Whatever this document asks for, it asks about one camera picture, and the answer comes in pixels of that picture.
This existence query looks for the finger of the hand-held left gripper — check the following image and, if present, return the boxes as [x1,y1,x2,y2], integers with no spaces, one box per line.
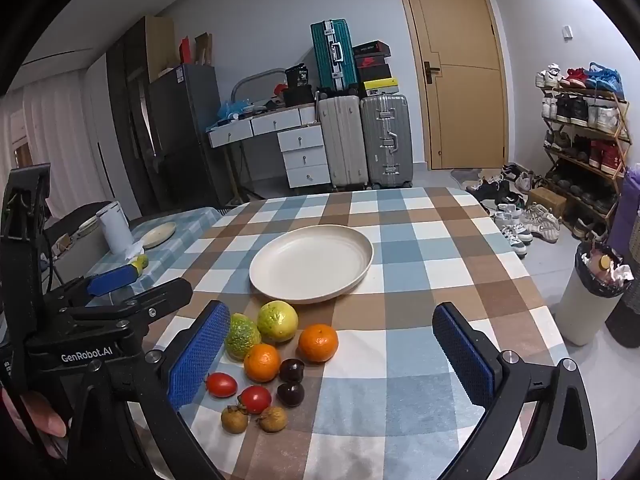
[60,278,194,335]
[42,266,140,309]

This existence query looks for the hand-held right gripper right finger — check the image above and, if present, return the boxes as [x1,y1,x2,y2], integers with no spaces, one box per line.
[431,302,599,480]

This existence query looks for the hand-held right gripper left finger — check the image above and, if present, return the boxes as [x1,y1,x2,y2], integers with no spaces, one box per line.
[69,300,232,480]

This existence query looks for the bumpy green guava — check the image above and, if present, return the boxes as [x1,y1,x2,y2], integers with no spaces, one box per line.
[224,313,262,362]

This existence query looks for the small orange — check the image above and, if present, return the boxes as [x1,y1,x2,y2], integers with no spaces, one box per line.
[244,343,281,383]

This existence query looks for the red tomato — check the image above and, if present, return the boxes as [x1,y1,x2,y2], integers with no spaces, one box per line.
[205,372,238,398]
[238,385,273,415]

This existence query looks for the green pear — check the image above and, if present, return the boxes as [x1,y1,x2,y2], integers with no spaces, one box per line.
[257,300,299,344]

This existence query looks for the brown longan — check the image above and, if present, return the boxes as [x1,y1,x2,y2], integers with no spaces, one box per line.
[221,406,250,434]
[257,406,289,433]

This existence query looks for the large orange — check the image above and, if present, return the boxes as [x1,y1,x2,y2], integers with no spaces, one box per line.
[298,324,339,364]

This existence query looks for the cream round plate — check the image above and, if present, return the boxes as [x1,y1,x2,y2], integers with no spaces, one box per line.
[249,224,375,305]

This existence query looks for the person's left hand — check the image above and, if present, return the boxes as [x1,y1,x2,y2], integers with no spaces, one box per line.
[0,387,69,461]

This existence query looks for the white kettle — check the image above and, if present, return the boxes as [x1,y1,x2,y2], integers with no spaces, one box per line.
[96,201,132,256]

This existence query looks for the black chair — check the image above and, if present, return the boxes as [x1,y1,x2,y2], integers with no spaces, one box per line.
[42,201,118,288]

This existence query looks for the small cream plate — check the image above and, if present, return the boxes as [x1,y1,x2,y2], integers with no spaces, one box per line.
[141,221,177,249]

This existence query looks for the dark purple plum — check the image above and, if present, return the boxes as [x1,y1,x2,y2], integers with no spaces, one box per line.
[278,358,306,383]
[276,381,306,408]

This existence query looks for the white trash bin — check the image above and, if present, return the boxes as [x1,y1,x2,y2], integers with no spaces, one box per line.
[556,241,636,347]

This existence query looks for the white curtain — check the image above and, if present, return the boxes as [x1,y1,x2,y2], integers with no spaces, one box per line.
[0,72,116,221]

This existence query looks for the pile of sneakers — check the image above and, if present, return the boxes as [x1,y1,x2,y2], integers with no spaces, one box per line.
[465,162,561,260]

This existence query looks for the dark wardrobe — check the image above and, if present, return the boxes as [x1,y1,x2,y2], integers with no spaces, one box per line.
[106,16,176,216]

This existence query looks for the grey fridge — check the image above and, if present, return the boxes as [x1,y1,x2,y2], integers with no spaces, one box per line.
[145,64,223,211]

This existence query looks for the brown cardboard box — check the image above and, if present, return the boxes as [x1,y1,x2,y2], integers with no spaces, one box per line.
[526,186,567,221]

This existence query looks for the grey door mat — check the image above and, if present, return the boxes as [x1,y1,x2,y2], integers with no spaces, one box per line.
[450,167,484,187]

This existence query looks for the blue plastic bag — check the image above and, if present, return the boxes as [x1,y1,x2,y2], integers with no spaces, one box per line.
[217,100,252,122]

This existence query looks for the white desk with drawers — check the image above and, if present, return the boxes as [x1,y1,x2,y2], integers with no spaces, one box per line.
[207,104,332,193]

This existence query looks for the purple bag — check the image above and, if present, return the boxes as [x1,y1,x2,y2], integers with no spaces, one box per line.
[607,164,640,266]

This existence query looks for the silver suitcase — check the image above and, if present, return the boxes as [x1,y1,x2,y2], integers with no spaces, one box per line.
[360,92,415,189]

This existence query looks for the beige suitcase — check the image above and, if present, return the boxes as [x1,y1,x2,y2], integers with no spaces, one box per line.
[317,94,370,189]

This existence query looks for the brown paper bag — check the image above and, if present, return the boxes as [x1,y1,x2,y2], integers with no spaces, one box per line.
[194,32,214,66]

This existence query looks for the wooden door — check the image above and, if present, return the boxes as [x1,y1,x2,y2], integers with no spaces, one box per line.
[392,0,510,171]

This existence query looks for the shoe rack with shoes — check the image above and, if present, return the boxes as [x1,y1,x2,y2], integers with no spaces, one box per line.
[535,62,632,241]

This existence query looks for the wooden shoe rack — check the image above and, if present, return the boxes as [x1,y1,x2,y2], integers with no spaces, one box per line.
[537,85,632,241]

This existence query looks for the black yellow shoe box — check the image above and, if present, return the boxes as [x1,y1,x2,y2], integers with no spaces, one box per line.
[359,77,401,97]

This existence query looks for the teal suitcase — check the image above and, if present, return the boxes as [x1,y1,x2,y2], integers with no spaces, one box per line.
[310,19,360,95]

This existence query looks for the red black shoe box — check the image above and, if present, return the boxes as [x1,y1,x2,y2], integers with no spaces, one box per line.
[355,55,392,82]

